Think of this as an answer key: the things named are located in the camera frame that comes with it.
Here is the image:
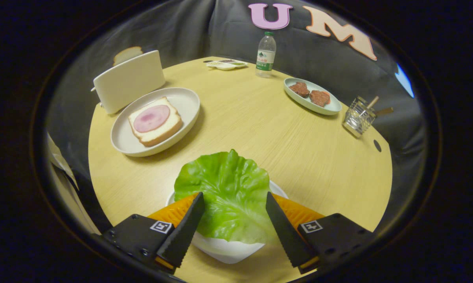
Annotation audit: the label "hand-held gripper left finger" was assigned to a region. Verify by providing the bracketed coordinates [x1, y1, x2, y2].
[101, 192, 206, 275]

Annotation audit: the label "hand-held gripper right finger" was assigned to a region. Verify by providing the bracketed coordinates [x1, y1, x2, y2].
[265, 192, 375, 275]

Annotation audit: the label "green lettuce leaf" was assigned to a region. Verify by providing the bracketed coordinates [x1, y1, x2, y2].
[174, 149, 276, 244]

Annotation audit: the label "plain bread slice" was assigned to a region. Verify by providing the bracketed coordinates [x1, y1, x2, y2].
[113, 46, 144, 66]

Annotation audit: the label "white leaf-shaped plate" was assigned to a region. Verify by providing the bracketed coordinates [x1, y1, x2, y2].
[166, 180, 289, 264]

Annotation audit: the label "thick toast slice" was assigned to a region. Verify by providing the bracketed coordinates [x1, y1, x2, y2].
[128, 97, 183, 147]

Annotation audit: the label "pink ham slice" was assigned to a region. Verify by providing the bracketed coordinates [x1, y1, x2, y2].
[133, 105, 171, 133]

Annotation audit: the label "round white plate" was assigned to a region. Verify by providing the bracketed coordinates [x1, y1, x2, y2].
[110, 87, 201, 158]

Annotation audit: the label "pale blue oval plate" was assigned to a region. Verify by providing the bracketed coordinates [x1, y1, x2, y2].
[284, 77, 342, 116]

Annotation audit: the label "cream cloth bag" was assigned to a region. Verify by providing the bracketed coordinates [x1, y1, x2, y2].
[47, 132, 101, 235]

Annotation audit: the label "fried chicken piece orange tip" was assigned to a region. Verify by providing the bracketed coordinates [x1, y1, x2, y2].
[309, 90, 331, 107]

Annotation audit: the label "brown fried chicken piece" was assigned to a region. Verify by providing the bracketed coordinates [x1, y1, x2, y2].
[289, 82, 310, 98]

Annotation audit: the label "wooden utensils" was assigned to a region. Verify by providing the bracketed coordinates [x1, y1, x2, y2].
[367, 96, 394, 117]

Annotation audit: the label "white toaster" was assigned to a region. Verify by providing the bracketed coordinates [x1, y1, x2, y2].
[91, 50, 166, 115]

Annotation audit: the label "white divided grain dish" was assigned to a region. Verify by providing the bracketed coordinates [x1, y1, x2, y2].
[204, 59, 248, 71]

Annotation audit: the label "clear water bottle green cap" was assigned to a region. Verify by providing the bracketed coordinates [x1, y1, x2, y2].
[256, 31, 277, 78]

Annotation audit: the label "black backdrop cloth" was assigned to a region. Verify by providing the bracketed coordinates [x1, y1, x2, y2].
[46, 0, 427, 232]

